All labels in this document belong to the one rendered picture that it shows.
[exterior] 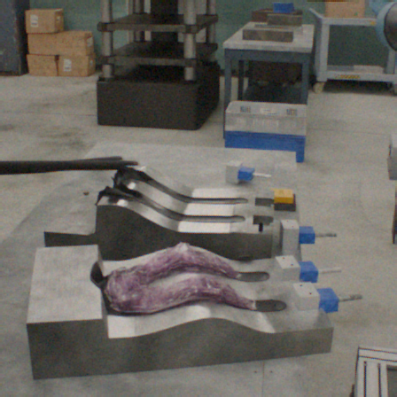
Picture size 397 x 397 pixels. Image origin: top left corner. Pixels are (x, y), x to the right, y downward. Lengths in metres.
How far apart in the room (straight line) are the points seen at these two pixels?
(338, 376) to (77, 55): 6.27
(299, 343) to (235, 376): 0.13
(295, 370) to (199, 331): 0.17
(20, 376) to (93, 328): 0.15
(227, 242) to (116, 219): 0.24
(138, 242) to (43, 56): 6.90
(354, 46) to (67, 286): 6.95
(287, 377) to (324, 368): 1.38
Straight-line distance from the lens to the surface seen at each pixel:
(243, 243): 1.29
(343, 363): 2.43
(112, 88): 5.45
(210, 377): 1.01
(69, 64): 8.03
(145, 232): 1.31
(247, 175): 1.79
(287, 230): 1.40
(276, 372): 1.03
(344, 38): 7.76
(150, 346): 0.99
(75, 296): 1.02
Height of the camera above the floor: 1.43
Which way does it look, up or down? 22 degrees down
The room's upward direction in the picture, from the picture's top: 1 degrees clockwise
